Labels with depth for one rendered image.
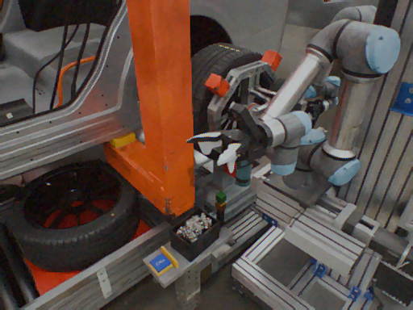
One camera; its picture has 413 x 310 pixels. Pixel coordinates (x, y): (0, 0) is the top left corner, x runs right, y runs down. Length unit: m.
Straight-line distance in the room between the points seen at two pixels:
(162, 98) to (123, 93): 0.56
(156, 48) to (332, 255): 0.96
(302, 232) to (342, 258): 0.16
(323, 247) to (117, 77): 1.25
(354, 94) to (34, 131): 1.35
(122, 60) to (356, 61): 1.14
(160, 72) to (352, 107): 0.66
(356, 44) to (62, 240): 1.43
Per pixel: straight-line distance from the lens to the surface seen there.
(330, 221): 1.34
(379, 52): 1.00
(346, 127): 1.11
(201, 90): 1.60
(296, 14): 4.26
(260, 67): 1.72
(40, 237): 1.72
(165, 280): 1.47
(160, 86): 1.20
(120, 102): 1.76
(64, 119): 1.69
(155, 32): 1.14
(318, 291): 1.80
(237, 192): 2.19
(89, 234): 1.65
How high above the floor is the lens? 1.66
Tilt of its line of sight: 34 degrees down
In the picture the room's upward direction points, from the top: straight up
